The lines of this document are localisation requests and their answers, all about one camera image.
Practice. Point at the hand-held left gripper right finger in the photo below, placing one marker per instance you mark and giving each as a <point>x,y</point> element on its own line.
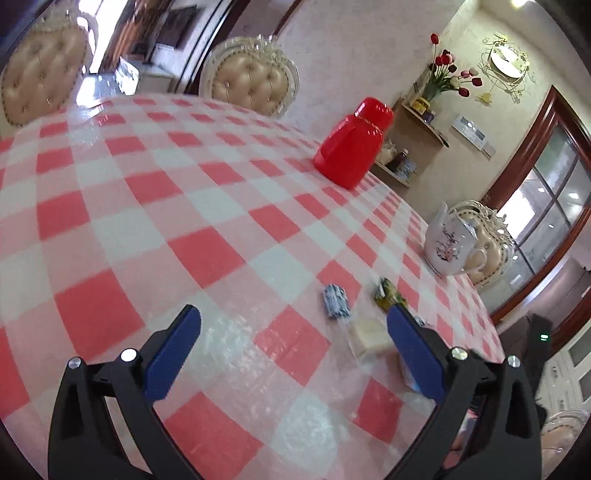
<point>415,355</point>

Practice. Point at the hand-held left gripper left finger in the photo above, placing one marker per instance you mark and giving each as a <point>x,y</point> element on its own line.
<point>173,355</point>

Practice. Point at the clear cream cake snack packet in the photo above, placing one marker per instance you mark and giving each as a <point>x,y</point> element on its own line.
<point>369,337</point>

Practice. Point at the yellow green snack packet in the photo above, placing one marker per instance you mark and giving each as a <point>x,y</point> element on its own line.
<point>388,295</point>

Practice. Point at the cream tufted dining chair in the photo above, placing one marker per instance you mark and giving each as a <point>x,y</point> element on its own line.
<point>568,443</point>
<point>249,76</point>
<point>491,249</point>
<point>39,69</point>

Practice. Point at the small blue white snack packet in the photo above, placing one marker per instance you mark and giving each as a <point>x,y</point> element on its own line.
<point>337,300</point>

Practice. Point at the white floral teapot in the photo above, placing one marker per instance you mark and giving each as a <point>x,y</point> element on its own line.
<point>450,244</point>

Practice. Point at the red white checkered tablecloth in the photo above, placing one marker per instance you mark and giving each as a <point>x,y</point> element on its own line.
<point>161,221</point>

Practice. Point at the wooden framed glass door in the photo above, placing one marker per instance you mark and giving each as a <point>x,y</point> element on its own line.
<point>545,198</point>

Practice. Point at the blue box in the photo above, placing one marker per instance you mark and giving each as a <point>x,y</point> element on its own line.
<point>408,170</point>

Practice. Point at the dark red jar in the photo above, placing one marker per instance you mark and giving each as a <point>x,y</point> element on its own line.
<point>398,161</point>

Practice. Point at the red thermos jug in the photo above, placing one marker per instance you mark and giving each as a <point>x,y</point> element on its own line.
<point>351,147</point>

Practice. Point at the wooden corner shelf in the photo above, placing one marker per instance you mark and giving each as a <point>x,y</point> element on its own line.
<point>415,134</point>

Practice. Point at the small blue jar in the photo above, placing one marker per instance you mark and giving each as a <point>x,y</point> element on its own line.
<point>429,116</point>

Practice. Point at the yellow jar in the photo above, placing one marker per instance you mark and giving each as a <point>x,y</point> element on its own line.
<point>419,105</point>

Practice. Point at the white television cabinet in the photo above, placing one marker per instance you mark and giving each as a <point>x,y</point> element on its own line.
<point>154,74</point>

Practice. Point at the vase of red tulips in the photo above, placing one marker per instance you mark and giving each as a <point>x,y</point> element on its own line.
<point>445,74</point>

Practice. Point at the flat screen television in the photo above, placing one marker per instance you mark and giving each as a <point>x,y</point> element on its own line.
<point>178,25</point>

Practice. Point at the white wall control panels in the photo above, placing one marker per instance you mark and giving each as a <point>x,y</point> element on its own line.
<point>473,136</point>

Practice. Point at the ornate white wall clock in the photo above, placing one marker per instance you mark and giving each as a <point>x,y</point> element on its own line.
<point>505,62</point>

